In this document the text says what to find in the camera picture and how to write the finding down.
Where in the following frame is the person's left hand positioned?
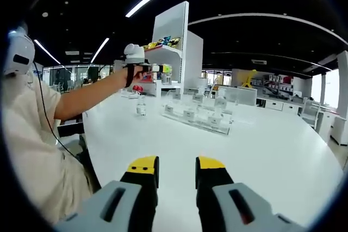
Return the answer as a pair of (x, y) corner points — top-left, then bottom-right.
(132, 66), (152, 82)

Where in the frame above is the pile of colourful snack packets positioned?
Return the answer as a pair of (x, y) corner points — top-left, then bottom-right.
(142, 35), (181, 51)

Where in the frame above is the grey mesh office chair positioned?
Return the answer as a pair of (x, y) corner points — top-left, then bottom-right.
(221, 86), (258, 106)

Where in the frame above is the operator in beige shirt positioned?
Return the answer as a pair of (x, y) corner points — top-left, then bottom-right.
(2, 77), (95, 226)

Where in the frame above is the thin device cable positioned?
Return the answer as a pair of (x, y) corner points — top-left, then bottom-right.
(32, 62), (81, 161)

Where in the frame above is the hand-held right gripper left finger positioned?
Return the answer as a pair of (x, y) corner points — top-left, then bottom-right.
(54, 155), (160, 232)

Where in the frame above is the black white office chair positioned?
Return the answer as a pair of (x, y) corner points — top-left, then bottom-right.
(57, 122), (88, 162)

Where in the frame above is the black wrist strap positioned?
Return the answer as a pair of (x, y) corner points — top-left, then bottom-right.
(125, 65), (135, 89)

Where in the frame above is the yellow metal frame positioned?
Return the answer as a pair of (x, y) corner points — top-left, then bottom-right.
(240, 69), (258, 89)

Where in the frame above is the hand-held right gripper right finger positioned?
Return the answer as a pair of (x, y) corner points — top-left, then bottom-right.
(195, 156), (307, 232)

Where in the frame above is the small clear glass cup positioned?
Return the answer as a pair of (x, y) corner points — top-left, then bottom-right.
(217, 106), (234, 129)

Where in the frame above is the white desk with drawers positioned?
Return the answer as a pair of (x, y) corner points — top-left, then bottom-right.
(257, 96), (304, 113)

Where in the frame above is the white worn device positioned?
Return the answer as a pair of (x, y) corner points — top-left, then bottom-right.
(4, 27), (36, 77)

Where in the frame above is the background storage rack with boxes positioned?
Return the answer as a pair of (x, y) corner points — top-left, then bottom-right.
(257, 73), (295, 95)

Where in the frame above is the clear acrylic reagent rack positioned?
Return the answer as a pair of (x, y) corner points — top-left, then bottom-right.
(160, 86), (235, 136)

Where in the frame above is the straight ceiling light strip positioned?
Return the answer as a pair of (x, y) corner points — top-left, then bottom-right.
(33, 39), (62, 65)
(90, 37), (110, 64)

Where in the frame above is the white display shelf red trim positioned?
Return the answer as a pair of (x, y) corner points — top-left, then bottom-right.
(141, 1), (190, 98)

